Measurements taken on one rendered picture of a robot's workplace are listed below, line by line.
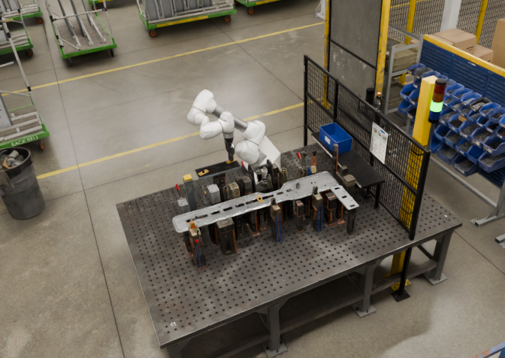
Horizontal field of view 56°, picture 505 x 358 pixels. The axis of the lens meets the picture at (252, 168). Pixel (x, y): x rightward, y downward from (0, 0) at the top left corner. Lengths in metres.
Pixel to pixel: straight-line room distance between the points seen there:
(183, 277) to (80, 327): 1.24
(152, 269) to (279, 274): 0.99
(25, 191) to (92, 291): 1.49
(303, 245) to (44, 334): 2.36
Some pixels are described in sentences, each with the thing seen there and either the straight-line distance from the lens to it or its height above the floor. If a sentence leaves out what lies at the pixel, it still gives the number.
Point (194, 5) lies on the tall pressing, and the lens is 10.67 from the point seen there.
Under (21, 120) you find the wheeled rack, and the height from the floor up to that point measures 0.28.
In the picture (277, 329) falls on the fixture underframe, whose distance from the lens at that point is 3.89.
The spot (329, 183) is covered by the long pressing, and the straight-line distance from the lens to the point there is 3.96.
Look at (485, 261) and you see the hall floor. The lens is 5.02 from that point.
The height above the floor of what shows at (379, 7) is 1.74.
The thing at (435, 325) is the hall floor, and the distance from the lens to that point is 4.40.
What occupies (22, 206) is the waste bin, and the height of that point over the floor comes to 0.20.
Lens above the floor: 3.46
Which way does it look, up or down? 36 degrees down
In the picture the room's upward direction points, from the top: 4 degrees counter-clockwise
